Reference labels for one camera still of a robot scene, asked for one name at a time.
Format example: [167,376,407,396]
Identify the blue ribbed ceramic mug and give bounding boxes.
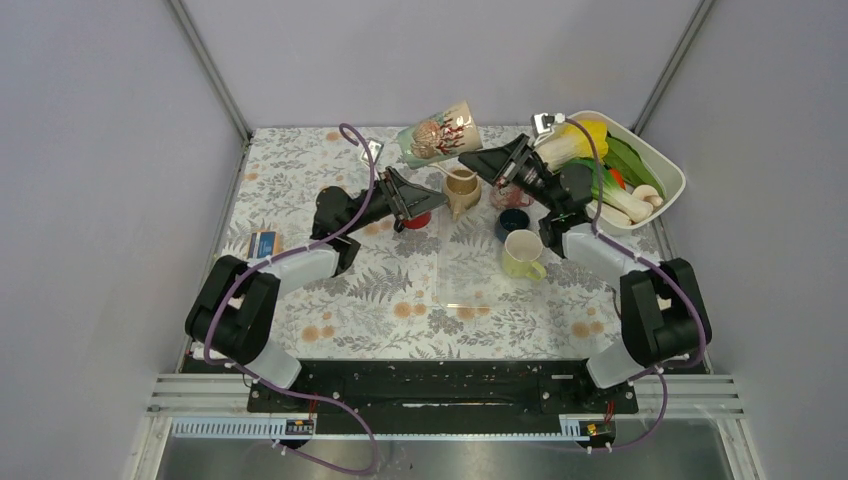
[494,208,530,243]

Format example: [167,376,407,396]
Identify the pink patterned mug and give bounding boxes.
[489,184,534,210]

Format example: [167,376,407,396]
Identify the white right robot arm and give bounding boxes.
[458,134,712,412]

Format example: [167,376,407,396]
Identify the cream floral ceramic mug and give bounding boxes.
[396,101,483,169]

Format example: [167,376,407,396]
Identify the yellow-green ceramic mug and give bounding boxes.
[501,229,547,281]

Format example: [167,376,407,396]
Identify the red chili pepper toy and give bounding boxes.
[607,168,627,190]

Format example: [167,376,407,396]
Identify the green bok choy toy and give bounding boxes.
[570,158,653,223]

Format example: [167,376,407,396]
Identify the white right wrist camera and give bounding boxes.
[531,112,565,138]

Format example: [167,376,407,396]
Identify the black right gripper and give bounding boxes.
[458,135,561,213]

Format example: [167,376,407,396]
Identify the white vegetable basin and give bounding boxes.
[536,110,686,236]

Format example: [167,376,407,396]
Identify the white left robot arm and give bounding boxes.
[184,167,448,411]

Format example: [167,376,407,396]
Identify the right aluminium frame post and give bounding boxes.
[631,0,717,135]

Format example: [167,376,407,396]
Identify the white mushroom toy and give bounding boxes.
[631,184,664,210]

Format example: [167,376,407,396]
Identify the red ceramic mug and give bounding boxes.
[393,212,432,233]

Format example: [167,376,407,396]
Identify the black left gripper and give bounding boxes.
[343,166,449,235]

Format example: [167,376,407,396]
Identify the yellow napa cabbage toy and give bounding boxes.
[535,120,609,172]

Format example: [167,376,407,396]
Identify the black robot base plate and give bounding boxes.
[182,356,707,439]

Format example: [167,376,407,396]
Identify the clear plastic tray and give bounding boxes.
[436,197,547,309]

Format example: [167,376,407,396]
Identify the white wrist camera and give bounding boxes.
[360,139,384,166]
[531,112,565,138]

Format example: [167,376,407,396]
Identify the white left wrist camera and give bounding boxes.
[360,139,384,166]

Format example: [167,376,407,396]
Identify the dark green leaf vegetable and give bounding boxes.
[603,135,665,198]

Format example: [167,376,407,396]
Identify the aluminium corner frame post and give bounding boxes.
[167,0,252,144]

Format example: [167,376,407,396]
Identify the blue orange sponge pack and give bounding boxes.
[246,230,280,259]

